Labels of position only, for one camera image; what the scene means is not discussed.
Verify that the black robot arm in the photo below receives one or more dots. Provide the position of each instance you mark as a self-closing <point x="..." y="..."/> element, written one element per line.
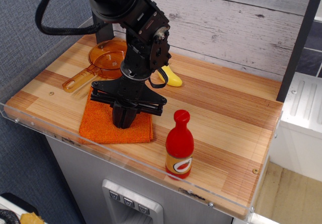
<point x="147" y="31"/>

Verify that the orange cloth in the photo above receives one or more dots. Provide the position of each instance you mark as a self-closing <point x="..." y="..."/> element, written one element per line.
<point x="97" y="125"/>

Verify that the grey toy fridge cabinet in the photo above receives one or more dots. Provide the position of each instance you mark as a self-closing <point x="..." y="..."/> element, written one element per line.
<point x="87" y="175"/>

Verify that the grey dispenser panel with buttons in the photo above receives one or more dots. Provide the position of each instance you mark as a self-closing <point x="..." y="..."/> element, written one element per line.
<point x="130" y="204"/>

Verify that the red hot sauce bottle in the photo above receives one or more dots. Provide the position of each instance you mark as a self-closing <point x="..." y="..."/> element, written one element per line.
<point x="180" y="146"/>

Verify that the dark frame post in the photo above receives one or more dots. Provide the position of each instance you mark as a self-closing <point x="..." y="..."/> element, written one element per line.
<point x="103" y="30"/>
<point x="304" y="31"/>

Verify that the dark right frame post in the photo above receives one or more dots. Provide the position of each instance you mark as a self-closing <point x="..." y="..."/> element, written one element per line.
<point x="304" y="31"/>

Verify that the yellow object bottom left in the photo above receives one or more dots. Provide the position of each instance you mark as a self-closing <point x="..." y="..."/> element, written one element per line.
<point x="31" y="218"/>

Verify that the orange transparent toy pan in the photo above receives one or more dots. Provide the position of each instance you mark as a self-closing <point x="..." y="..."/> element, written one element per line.
<point x="105" y="61"/>

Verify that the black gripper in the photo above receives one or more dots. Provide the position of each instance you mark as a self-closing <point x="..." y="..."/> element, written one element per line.
<point x="126" y="93"/>

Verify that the white toy sink unit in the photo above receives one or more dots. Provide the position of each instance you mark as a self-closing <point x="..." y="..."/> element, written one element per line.
<point x="296" y="145"/>

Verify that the yellow toy banana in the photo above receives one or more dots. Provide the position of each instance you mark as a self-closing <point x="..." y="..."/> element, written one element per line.
<point x="173" y="79"/>

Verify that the dark left frame post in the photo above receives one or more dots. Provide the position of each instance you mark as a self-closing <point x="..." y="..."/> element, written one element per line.
<point x="103" y="30"/>

